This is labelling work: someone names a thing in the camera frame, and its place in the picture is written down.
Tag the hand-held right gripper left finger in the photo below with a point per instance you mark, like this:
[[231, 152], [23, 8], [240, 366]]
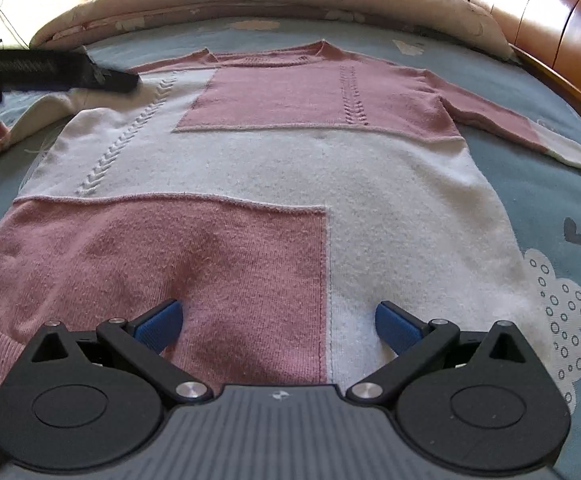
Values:
[[163, 329]]

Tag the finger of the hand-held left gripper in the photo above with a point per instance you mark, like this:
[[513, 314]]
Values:
[[118, 80]]

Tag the wooden headboard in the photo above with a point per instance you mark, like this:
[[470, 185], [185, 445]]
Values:
[[555, 20]]

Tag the pink and white knit sweater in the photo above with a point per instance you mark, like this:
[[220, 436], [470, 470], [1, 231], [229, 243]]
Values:
[[370, 195]]

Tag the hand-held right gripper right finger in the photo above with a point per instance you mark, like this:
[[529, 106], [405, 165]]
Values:
[[395, 330]]

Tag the blue floral bed sheet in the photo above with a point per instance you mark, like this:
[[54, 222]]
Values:
[[545, 200]]

